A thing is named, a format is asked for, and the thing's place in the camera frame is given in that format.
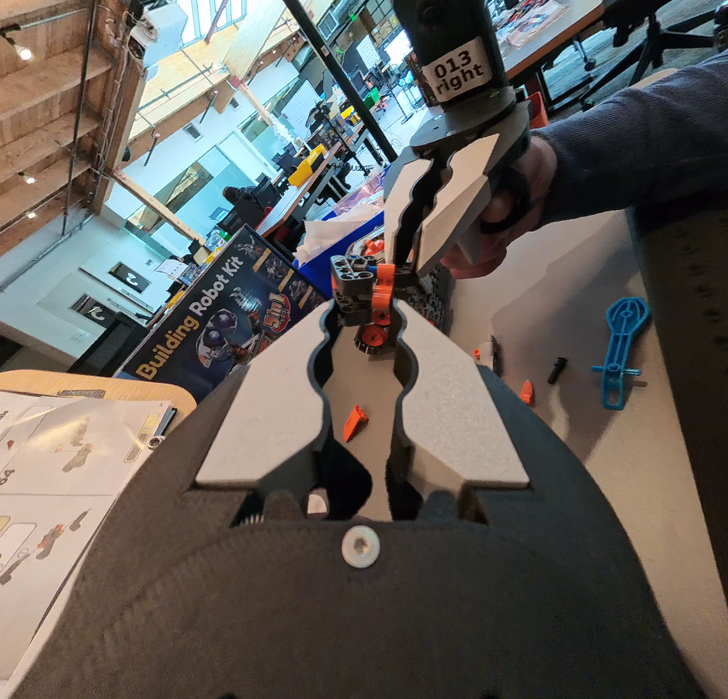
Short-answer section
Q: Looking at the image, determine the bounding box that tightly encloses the white instruction booklet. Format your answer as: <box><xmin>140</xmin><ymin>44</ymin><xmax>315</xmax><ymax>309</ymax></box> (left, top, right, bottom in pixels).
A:
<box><xmin>0</xmin><ymin>389</ymin><xmax>177</xmax><ymax>683</ymax></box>

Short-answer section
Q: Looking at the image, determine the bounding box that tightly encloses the black wall sign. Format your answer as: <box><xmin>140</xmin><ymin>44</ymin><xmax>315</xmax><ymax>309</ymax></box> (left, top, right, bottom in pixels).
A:
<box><xmin>71</xmin><ymin>295</ymin><xmax>121</xmax><ymax>328</ymax></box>
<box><xmin>111</xmin><ymin>262</ymin><xmax>152</xmax><ymax>294</ymax></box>

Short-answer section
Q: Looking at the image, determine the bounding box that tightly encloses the white ceiling projector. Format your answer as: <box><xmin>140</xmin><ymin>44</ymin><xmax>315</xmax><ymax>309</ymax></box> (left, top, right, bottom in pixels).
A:
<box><xmin>122</xmin><ymin>0</ymin><xmax>190</xmax><ymax>69</ymax></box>

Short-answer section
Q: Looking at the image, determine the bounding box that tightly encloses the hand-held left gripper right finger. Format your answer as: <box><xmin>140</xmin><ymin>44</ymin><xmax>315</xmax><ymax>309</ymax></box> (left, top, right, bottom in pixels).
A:
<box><xmin>388</xmin><ymin>300</ymin><xmax>531</xmax><ymax>520</ymax></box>

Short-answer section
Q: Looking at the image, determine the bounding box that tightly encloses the yellow storage bin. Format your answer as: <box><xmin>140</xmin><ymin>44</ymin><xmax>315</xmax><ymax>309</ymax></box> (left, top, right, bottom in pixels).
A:
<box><xmin>287</xmin><ymin>144</ymin><xmax>326</xmax><ymax>187</ymax></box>

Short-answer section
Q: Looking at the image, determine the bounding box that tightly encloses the whiteboard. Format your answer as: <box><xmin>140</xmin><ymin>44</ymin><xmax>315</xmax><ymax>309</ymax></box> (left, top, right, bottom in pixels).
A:
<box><xmin>281</xmin><ymin>79</ymin><xmax>320</xmax><ymax>137</ymax></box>

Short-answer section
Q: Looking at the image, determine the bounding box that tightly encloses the grey orange brick assembly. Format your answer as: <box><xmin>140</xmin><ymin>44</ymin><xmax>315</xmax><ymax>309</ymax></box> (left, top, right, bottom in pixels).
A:
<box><xmin>330</xmin><ymin>254</ymin><xmax>419</xmax><ymax>327</ymax></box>

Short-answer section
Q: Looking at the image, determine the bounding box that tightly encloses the grey tracked toy robot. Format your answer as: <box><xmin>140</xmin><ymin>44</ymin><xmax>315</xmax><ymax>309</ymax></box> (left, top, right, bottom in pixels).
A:
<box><xmin>353</xmin><ymin>235</ymin><xmax>453</xmax><ymax>359</ymax></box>

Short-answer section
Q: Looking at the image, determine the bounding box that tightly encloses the black ceiling pole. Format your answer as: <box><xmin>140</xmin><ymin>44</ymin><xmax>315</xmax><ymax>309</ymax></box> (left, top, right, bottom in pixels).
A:
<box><xmin>264</xmin><ymin>0</ymin><xmax>399</xmax><ymax>162</ymax></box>

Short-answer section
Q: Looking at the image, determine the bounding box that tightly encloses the white table with orange edge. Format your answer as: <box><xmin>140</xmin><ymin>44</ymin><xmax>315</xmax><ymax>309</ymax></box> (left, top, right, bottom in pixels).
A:
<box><xmin>495</xmin><ymin>0</ymin><xmax>605</xmax><ymax>83</ymax></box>

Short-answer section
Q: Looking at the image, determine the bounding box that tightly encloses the blue plastic bin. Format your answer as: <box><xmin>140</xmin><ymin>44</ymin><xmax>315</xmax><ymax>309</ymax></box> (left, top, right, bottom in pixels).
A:
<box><xmin>293</xmin><ymin>210</ymin><xmax>393</xmax><ymax>302</ymax></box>

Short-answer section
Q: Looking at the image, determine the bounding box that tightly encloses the dark blue robot kit box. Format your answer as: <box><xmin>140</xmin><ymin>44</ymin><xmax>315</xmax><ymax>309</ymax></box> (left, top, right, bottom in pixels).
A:
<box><xmin>114</xmin><ymin>224</ymin><xmax>333</xmax><ymax>404</ymax></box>

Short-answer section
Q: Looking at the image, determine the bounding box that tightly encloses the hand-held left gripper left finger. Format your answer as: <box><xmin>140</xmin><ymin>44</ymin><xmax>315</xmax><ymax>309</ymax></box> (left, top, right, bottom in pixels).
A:
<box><xmin>195</xmin><ymin>300</ymin><xmax>333</xmax><ymax>492</ymax></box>

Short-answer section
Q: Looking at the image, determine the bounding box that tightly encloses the person's right hand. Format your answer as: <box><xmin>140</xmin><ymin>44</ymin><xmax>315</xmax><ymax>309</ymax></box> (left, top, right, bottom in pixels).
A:
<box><xmin>441</xmin><ymin>135</ymin><xmax>558</xmax><ymax>280</ymax></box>

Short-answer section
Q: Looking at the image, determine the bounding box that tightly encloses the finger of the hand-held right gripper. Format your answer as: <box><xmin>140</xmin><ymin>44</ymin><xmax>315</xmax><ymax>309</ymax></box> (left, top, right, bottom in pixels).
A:
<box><xmin>383</xmin><ymin>158</ymin><xmax>436</xmax><ymax>270</ymax></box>
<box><xmin>412</xmin><ymin>133</ymin><xmax>502</xmax><ymax>280</ymax></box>

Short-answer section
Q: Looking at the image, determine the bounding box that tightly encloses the long wooden workbench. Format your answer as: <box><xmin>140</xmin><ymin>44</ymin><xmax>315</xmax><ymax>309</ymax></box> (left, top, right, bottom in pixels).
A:
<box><xmin>256</xmin><ymin>113</ymin><xmax>370</xmax><ymax>239</ymax></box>

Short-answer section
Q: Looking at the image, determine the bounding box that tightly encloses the blue plastic brick tool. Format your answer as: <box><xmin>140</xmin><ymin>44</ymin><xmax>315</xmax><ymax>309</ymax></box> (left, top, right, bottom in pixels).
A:
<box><xmin>590</xmin><ymin>297</ymin><xmax>650</xmax><ymax>411</ymax></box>

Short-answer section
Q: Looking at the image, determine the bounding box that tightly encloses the person's right forearm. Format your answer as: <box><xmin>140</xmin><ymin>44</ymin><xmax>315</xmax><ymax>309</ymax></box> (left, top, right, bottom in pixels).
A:
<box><xmin>529</xmin><ymin>51</ymin><xmax>728</xmax><ymax>230</ymax></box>

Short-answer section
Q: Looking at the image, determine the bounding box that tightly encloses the white crumpled paper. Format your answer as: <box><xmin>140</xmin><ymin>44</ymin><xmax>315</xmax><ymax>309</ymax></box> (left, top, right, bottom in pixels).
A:
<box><xmin>293</xmin><ymin>207</ymin><xmax>388</xmax><ymax>268</ymax></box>

